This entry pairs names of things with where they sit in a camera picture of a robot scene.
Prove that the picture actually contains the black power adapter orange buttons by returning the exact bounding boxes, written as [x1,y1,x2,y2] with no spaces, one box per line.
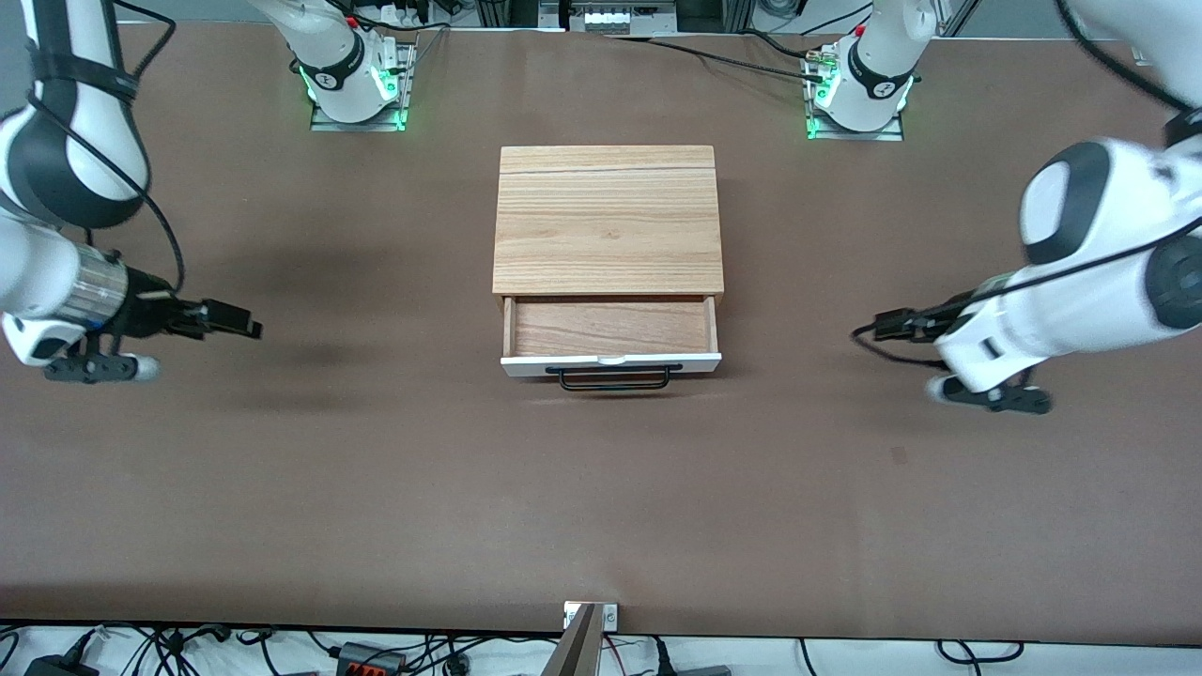
[336,642,407,676]

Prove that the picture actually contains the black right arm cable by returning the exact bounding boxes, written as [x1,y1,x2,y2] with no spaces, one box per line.
[26,0,187,294]

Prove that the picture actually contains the metal mount bracket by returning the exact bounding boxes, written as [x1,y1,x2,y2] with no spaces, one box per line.
[562,601,621,633]

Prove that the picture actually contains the black cable across table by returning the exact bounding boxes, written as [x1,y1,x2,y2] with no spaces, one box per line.
[609,34,829,84]

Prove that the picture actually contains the white power strip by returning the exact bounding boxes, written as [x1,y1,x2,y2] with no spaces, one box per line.
[562,0,679,37]

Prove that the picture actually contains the wooden cabinet box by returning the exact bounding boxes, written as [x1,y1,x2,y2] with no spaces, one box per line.
[492,146,726,302]

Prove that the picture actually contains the aluminium camera mount post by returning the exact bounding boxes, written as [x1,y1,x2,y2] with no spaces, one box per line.
[539,603,603,676]

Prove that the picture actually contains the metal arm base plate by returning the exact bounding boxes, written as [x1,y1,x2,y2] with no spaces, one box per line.
[805,47,908,143]
[309,41,416,133]

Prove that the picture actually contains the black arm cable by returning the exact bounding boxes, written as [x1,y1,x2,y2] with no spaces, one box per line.
[851,0,1202,369]
[26,0,187,294]

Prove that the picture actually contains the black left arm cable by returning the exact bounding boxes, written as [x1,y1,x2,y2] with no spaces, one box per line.
[851,0,1202,369]

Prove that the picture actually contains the white drawer with black handle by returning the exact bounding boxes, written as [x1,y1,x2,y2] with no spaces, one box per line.
[500,295,724,392]

